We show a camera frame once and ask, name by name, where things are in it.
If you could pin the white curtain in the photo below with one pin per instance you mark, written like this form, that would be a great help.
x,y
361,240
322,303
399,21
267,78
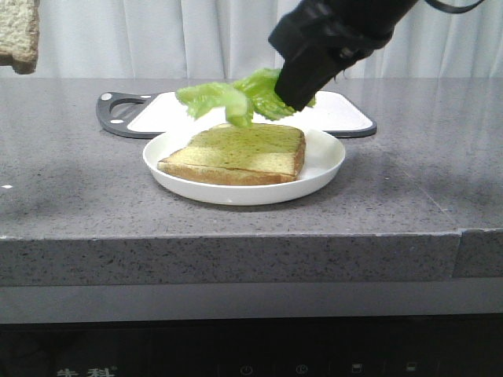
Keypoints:
x,y
228,40

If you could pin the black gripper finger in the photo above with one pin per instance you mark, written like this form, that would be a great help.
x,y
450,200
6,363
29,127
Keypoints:
x,y
305,71

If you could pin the white cutting board grey rim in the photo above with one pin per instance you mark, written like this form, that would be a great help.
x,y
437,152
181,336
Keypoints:
x,y
149,115

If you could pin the black appliance under counter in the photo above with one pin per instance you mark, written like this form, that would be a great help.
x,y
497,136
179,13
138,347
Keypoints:
x,y
455,345

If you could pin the white round plate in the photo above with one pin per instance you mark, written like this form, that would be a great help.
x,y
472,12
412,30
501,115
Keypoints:
x,y
323,157

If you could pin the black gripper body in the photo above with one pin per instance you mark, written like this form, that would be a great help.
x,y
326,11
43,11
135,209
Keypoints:
x,y
347,26

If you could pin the green lettuce leaf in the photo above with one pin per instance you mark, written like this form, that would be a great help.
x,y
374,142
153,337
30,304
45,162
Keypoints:
x,y
241,99

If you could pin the bread slice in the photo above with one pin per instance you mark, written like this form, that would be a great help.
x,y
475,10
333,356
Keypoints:
x,y
20,35
260,154

